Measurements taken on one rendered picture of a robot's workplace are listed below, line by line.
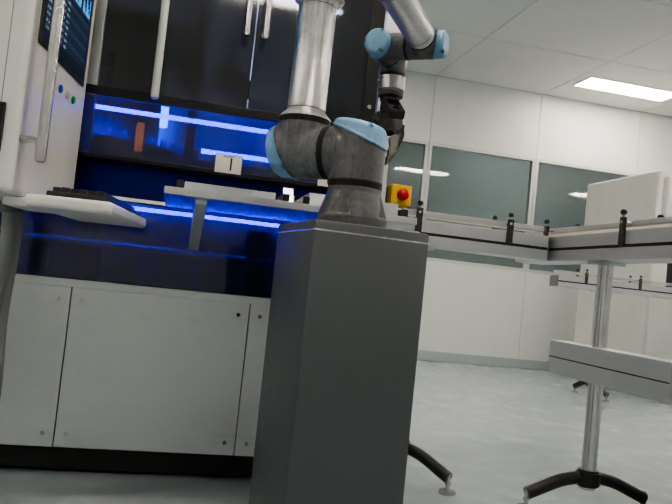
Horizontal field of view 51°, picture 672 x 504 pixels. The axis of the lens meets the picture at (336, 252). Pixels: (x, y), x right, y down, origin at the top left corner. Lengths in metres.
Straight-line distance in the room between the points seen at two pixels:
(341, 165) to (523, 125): 6.52
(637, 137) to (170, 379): 7.05
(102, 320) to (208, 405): 0.43
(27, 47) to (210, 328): 1.00
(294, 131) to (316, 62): 0.16
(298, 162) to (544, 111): 6.67
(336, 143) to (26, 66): 0.76
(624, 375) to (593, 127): 6.14
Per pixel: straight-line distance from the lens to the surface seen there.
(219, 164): 2.32
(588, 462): 2.60
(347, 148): 1.48
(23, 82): 1.83
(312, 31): 1.62
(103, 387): 2.34
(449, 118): 7.60
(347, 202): 1.45
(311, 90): 1.58
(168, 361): 2.32
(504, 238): 2.68
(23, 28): 1.86
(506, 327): 7.72
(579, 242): 2.62
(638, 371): 2.34
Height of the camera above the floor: 0.67
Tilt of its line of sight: 3 degrees up
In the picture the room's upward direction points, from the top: 6 degrees clockwise
